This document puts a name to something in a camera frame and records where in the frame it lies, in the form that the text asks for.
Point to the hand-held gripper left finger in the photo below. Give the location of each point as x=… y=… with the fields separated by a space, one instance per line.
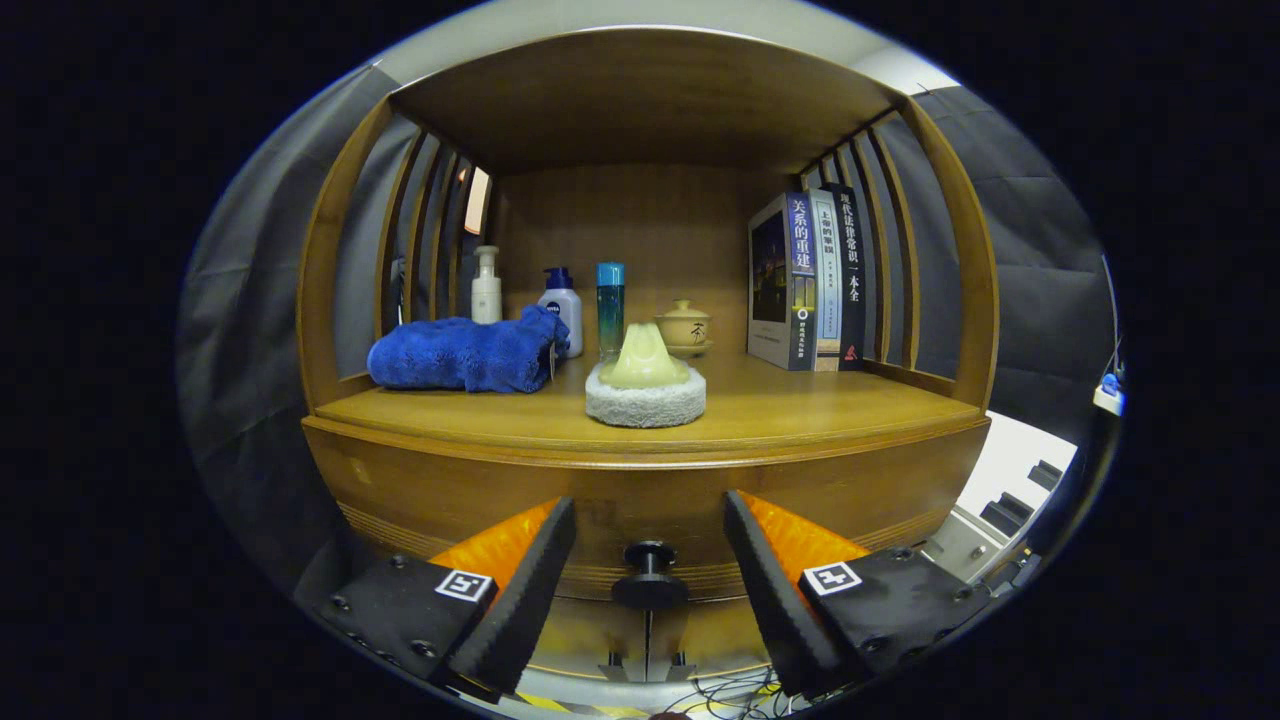
x=530 y=605

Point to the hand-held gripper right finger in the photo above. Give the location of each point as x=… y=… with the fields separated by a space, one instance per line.
x=778 y=605

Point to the wooden drawer with black knob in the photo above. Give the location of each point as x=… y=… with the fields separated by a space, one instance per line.
x=650 y=500

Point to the wooden cabinet door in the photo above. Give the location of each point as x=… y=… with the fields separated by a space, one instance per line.
x=590 y=635
x=710 y=630

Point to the wooden countertop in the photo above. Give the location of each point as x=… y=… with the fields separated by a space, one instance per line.
x=800 y=410

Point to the wooden cabinet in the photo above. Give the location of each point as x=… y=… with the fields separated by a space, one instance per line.
x=650 y=220

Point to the yellow black hazard tape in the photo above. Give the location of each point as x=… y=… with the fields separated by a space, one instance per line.
x=580 y=706

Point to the blue towel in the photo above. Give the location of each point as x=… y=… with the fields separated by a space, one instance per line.
x=460 y=355

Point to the beige lidded teacup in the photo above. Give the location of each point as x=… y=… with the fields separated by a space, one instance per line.
x=685 y=325

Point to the white bottle with blue cap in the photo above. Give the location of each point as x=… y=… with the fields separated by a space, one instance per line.
x=565 y=310

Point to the white pump bottle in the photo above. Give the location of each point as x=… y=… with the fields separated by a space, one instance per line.
x=487 y=295

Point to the tall blue bottle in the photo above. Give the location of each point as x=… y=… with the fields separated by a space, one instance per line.
x=610 y=300

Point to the blue book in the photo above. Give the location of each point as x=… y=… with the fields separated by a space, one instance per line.
x=800 y=280

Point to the pale grey book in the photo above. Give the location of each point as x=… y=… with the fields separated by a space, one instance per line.
x=828 y=280

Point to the black book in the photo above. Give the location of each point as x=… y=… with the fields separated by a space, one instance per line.
x=852 y=270

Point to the white wall shelf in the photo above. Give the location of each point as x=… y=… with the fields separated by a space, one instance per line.
x=1108 y=403

